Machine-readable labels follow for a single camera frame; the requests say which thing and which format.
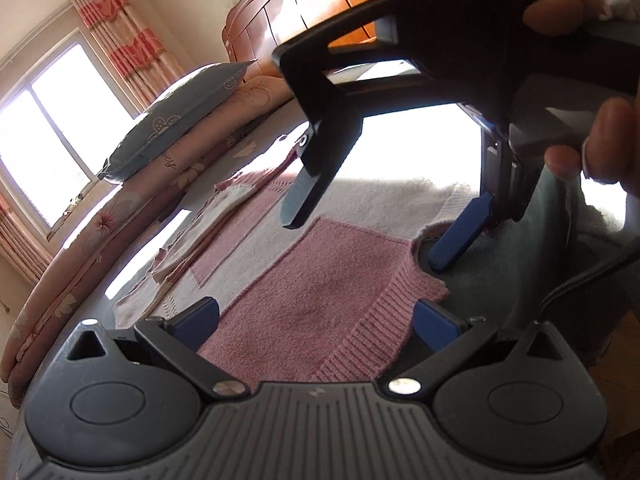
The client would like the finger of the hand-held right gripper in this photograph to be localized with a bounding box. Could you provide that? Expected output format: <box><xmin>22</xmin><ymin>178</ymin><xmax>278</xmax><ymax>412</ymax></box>
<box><xmin>430</xmin><ymin>102</ymin><xmax>535</xmax><ymax>275</ymax></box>
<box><xmin>274</xmin><ymin>0</ymin><xmax>431</xmax><ymax>232</ymax></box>

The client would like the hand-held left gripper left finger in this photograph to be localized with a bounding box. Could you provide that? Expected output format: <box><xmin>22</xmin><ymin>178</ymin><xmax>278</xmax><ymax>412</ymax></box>
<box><xmin>67</xmin><ymin>296</ymin><xmax>251</xmax><ymax>403</ymax></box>

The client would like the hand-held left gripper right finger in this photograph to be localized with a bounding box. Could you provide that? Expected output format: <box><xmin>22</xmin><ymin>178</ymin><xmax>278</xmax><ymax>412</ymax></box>
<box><xmin>387</xmin><ymin>299</ymin><xmax>566</xmax><ymax>403</ymax></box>

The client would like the pink and cream knit sweater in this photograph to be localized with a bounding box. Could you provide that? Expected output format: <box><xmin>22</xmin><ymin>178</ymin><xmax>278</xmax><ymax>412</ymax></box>
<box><xmin>114</xmin><ymin>135</ymin><xmax>493</xmax><ymax>385</ymax></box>

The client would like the person's right hand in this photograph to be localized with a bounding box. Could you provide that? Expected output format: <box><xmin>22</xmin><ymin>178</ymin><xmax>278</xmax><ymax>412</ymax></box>
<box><xmin>522</xmin><ymin>0</ymin><xmax>640</xmax><ymax>196</ymax></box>

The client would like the pink floral folded quilt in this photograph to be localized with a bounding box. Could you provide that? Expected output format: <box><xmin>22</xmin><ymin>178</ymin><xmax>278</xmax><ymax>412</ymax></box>
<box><xmin>0</xmin><ymin>77</ymin><xmax>296</xmax><ymax>408</ymax></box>

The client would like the wooden headboard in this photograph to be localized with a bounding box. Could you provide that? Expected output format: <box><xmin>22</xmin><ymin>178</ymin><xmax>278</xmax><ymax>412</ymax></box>
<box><xmin>221</xmin><ymin>0</ymin><xmax>426</xmax><ymax>81</ymax></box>

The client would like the blue floral pillow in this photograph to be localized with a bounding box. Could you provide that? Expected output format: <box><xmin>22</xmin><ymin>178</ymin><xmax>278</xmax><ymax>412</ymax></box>
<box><xmin>97</xmin><ymin>60</ymin><xmax>258</xmax><ymax>183</ymax></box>

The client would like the window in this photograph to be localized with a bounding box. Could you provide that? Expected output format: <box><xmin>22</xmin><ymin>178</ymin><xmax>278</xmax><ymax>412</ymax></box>
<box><xmin>0</xmin><ymin>27</ymin><xmax>141</xmax><ymax>241</ymax></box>

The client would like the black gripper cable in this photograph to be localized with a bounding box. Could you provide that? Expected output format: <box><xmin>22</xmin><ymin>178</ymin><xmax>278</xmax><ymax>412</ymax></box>
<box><xmin>537</xmin><ymin>240</ymin><xmax>640</xmax><ymax>326</ymax></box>

